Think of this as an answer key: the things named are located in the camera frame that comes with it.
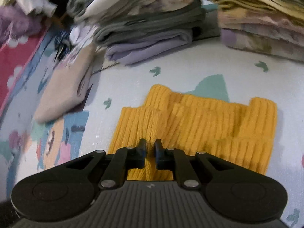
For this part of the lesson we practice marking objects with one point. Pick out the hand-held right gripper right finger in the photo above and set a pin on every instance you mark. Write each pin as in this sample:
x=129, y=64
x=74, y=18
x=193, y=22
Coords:
x=158, y=156

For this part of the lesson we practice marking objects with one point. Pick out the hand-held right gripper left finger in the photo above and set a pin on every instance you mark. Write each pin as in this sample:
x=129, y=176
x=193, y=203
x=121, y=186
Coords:
x=142, y=155

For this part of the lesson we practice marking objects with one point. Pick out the yellow knit sweater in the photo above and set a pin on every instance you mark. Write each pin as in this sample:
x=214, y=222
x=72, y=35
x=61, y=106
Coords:
x=201, y=123

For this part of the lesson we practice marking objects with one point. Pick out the printed play mat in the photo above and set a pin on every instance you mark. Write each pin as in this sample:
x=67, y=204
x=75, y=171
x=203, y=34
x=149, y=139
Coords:
x=190, y=71

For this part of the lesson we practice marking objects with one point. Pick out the plain lavender folded garment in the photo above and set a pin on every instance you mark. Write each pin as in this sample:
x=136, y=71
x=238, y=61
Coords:
x=147, y=46

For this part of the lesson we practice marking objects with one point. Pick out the dark grey folded garment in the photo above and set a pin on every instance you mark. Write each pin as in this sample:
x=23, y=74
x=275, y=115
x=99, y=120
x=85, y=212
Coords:
x=147, y=26

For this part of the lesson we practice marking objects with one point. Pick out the navy dotted cloth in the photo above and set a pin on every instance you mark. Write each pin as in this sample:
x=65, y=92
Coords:
x=62, y=43

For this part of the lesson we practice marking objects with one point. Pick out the small white cloth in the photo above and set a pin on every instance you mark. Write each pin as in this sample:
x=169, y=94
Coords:
x=78, y=32

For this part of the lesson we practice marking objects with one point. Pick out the lavender patterned folded garment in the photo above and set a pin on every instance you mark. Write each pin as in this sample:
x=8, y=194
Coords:
x=261, y=42

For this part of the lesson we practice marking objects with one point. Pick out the beige floral folded garment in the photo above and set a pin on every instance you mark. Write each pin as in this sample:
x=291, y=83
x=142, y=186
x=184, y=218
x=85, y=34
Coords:
x=154, y=1

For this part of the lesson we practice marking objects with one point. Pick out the pink flowered mat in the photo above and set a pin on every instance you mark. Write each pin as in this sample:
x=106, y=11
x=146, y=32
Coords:
x=16, y=59

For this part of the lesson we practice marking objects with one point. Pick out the pink patterned folded garment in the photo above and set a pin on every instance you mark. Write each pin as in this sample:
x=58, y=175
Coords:
x=256, y=21

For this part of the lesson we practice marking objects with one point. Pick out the purple fluffy cloth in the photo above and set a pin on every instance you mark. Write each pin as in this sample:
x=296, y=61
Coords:
x=16, y=23

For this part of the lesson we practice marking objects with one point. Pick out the white crumpled cloth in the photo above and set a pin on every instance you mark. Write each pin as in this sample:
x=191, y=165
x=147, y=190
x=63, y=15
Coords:
x=35, y=3

